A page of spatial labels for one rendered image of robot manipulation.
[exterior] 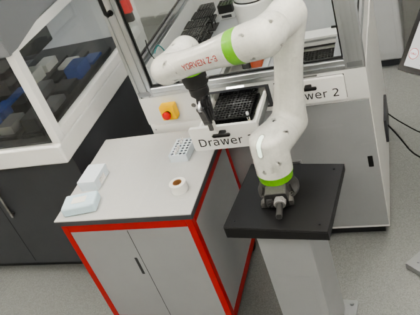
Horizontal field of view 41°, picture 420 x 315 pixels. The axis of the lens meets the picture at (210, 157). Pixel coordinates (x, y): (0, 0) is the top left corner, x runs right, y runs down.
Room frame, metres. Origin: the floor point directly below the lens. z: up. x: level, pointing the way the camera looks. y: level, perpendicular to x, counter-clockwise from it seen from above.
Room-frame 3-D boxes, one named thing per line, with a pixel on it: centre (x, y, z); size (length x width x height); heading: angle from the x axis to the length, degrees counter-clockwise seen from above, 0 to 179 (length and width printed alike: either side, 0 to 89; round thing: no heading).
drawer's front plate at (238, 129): (1.92, -0.09, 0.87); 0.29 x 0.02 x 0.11; 65
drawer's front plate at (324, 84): (2.03, -0.49, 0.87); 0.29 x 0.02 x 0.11; 65
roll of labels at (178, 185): (1.84, 0.16, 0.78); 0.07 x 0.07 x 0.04
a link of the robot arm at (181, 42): (1.91, -0.04, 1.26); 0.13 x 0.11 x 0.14; 138
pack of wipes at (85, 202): (1.96, 0.57, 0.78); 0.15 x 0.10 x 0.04; 75
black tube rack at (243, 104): (2.11, -0.17, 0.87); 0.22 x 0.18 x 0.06; 155
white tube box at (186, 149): (2.09, 0.10, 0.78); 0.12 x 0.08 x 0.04; 153
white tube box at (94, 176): (2.12, 0.51, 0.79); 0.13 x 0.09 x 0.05; 154
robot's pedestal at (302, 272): (1.58, -0.19, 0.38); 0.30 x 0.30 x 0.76; 60
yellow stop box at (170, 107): (2.29, 0.10, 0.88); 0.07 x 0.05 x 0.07; 65
